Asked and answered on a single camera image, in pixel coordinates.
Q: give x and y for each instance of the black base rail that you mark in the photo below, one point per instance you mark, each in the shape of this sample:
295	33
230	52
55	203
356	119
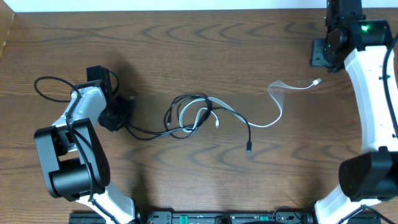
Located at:
280	216

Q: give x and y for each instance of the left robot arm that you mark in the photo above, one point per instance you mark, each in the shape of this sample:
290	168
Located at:
72	159

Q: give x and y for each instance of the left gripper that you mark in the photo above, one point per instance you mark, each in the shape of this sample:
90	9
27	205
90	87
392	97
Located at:
116	115

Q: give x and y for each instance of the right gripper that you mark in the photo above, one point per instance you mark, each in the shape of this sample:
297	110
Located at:
316	58

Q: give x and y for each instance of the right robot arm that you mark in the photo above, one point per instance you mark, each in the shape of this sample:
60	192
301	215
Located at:
364	49

